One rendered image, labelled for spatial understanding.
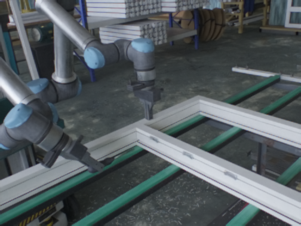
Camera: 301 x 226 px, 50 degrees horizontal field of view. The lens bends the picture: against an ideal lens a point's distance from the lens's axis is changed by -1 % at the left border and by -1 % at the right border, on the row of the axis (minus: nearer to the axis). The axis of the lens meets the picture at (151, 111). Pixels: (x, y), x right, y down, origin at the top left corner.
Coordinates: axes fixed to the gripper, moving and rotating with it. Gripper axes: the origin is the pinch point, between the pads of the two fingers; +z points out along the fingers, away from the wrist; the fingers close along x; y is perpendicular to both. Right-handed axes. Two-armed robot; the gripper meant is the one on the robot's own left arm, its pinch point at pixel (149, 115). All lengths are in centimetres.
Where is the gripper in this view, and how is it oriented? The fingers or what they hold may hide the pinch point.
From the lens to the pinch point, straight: 146.7
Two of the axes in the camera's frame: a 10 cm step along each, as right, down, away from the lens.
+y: 7.5, -3.1, 5.8
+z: 0.8, 9.2, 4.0
